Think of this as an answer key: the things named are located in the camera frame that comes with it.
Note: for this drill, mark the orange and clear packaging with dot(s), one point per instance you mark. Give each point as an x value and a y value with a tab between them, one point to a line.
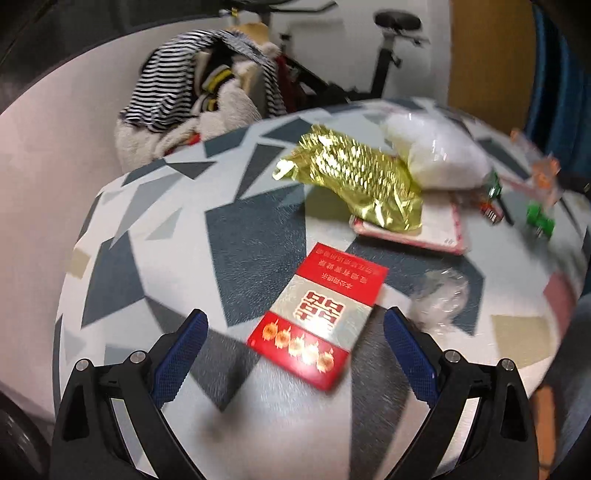
538	170

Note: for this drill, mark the blue curtain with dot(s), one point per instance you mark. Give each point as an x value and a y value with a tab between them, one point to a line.
568	92

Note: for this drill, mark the black and yellow striped garment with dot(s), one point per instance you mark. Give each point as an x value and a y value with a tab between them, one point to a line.
217	81

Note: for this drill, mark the pile of clothes on chair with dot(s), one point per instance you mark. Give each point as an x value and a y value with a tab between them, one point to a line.
231	110

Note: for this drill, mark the wooden door panel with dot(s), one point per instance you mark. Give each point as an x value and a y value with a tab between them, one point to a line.
489	55

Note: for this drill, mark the red cigarette pack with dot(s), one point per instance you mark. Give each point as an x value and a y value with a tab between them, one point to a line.
318	314

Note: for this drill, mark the black and white striped shirt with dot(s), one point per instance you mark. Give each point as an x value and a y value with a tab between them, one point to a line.
161	83

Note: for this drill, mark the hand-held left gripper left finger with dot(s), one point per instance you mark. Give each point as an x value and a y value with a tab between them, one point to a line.
182	364

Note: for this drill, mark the gold foil wrapper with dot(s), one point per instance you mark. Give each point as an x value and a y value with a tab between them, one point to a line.
360	175

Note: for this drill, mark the red garment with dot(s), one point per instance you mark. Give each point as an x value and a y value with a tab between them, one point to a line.
288	85

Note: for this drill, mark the small green clip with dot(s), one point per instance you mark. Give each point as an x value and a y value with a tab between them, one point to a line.
540	220

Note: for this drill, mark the wooden chair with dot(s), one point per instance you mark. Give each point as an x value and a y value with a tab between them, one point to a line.
256	32

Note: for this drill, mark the crumpled clear plastic wrap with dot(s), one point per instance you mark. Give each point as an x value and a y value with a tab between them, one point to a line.
441	295

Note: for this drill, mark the geometric patterned tablecloth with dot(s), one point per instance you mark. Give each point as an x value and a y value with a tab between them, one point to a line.
258	230

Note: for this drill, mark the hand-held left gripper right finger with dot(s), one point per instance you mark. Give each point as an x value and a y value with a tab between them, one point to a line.
411	355

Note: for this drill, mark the black exercise bike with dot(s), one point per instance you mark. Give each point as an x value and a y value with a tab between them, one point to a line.
397	21

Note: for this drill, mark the small red wrapper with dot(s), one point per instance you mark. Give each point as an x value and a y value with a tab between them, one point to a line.
493	211

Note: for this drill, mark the grey fleece robe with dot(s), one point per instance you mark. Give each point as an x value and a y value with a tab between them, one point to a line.
570	424

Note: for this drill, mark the red and white packet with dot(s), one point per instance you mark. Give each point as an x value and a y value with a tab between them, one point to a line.
438	226

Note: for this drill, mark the white tissue-filled plastic bag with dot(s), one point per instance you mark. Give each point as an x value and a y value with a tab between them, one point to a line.
438	147

